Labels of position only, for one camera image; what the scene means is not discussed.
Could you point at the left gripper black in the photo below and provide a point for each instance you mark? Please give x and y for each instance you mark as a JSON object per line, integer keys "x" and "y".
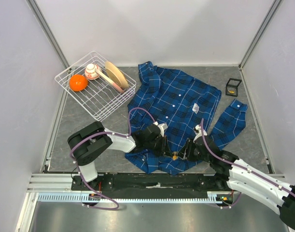
{"x": 164, "y": 142}

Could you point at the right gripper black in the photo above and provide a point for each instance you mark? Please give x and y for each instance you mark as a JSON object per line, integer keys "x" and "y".
{"x": 184, "y": 153}

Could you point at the amber round brooch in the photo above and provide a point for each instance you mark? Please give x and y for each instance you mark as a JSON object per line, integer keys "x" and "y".
{"x": 175, "y": 155}
{"x": 231, "y": 91}

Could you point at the blue plaid shirt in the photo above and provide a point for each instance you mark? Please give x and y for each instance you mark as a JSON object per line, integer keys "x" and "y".
{"x": 181, "y": 101}

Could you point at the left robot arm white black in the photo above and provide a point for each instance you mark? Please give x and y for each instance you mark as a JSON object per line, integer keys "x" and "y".
{"x": 90, "y": 142}

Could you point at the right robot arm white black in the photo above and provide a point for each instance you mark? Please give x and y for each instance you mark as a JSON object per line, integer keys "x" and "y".
{"x": 277, "y": 195}

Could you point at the right black display box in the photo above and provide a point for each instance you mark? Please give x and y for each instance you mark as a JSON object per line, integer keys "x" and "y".
{"x": 232, "y": 83}

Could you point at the beige wooden plate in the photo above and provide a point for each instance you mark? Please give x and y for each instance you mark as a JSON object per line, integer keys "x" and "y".
{"x": 116, "y": 75}

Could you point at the white red patterned cup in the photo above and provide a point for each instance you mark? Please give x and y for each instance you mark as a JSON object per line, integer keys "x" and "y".
{"x": 90, "y": 71}

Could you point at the orange bowl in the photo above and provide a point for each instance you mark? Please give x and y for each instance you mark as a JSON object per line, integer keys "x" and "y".
{"x": 78, "y": 82}

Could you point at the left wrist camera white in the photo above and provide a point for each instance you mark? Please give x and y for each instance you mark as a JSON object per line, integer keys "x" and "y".
{"x": 162, "y": 127}

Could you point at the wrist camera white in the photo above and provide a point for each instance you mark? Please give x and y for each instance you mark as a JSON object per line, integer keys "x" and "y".
{"x": 200, "y": 132}
{"x": 162, "y": 127}

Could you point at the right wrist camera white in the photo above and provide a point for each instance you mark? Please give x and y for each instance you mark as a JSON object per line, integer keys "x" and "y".
{"x": 200, "y": 132}

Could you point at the slotted cable duct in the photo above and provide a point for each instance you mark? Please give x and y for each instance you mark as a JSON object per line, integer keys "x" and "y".
{"x": 88, "y": 198}

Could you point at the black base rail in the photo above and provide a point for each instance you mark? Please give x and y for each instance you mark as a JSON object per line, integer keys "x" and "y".
{"x": 157, "y": 185}

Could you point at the white wire basket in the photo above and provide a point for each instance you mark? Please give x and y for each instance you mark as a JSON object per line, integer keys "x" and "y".
{"x": 99, "y": 98}

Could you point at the wooden spoon pink handle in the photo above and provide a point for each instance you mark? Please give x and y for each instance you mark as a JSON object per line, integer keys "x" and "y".
{"x": 109, "y": 81}

